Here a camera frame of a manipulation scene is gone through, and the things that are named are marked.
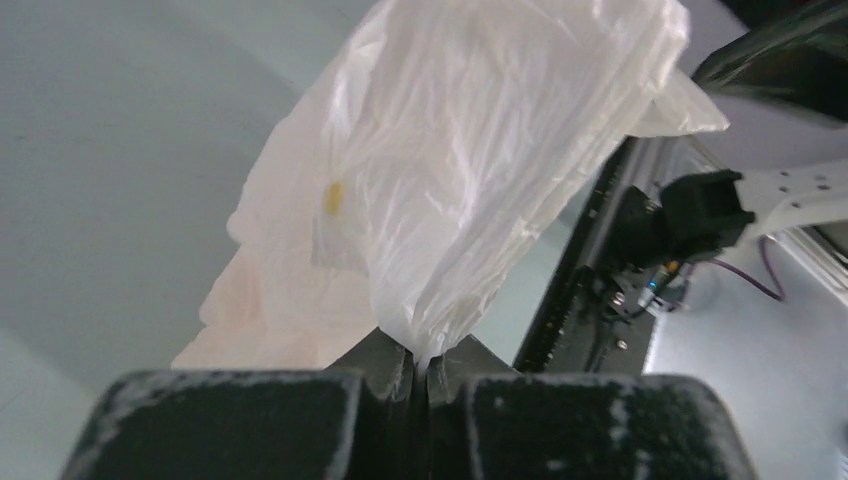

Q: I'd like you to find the silver metal front plate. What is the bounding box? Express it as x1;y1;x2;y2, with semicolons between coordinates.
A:
645;229;847;479

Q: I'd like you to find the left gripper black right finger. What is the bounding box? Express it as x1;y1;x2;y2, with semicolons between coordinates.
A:
425;337;756;479

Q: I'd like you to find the white plastic bag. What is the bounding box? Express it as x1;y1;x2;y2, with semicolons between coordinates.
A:
173;1;728;369

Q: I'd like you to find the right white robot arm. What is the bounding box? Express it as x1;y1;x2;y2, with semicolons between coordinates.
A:
605;1;847;270

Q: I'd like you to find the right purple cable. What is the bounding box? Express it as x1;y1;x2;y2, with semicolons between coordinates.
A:
702;235;790;303

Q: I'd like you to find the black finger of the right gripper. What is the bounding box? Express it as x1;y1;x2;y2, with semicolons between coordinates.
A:
693;0;847;126

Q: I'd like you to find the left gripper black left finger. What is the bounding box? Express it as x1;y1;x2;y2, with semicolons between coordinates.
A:
61;330;414;479

